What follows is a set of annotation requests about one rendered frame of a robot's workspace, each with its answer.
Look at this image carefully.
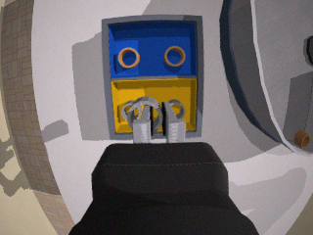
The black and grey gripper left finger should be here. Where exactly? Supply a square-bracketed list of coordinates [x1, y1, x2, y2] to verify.
[132, 105, 153, 143]

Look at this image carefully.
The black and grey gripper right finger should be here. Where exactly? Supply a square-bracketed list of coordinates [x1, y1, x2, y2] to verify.
[161, 102, 186, 143]

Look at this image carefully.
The blue and yellow divided bin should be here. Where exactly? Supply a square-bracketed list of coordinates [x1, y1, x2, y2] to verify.
[102, 15, 204, 140]

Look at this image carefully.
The bronze bushing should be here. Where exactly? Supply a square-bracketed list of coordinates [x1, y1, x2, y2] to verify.
[293, 130, 310, 149]
[118, 48, 140, 68]
[163, 46, 185, 67]

